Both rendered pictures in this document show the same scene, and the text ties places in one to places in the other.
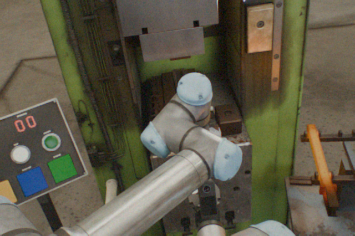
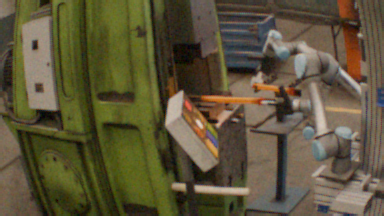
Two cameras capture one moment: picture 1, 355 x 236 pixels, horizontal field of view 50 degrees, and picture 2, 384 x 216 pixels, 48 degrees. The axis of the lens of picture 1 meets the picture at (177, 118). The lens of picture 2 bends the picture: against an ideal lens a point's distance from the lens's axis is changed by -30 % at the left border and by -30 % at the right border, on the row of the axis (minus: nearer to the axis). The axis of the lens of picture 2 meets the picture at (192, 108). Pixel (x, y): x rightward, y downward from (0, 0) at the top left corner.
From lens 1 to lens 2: 279 cm
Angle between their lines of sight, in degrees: 55
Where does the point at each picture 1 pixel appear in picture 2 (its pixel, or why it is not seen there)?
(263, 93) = (218, 81)
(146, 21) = (201, 33)
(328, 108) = not seen: hidden behind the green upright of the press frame
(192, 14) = (212, 28)
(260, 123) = not seen: hidden behind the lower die
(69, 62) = (154, 79)
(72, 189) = not seen: outside the picture
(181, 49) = (211, 47)
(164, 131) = (285, 46)
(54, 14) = (150, 46)
